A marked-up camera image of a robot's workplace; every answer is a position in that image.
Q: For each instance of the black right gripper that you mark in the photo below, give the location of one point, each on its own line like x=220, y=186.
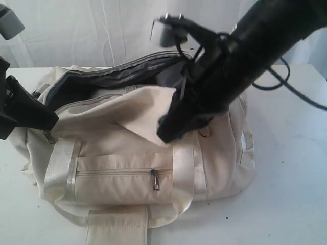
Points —
x=230, y=64

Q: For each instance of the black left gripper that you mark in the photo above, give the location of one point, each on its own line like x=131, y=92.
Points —
x=19, y=108

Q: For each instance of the cream fabric duffel bag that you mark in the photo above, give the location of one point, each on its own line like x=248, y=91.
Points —
x=103, y=167

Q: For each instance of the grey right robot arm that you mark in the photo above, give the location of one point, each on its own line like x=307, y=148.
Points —
x=287, y=21

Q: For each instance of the white backdrop curtain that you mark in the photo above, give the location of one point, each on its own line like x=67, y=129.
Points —
x=102, y=33

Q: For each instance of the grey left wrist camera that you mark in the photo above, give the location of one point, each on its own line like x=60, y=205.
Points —
x=11, y=25

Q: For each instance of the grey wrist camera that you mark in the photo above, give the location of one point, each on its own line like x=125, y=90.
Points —
x=165, y=35
x=11, y=25

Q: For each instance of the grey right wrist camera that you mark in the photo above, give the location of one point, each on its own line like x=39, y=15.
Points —
x=165, y=35

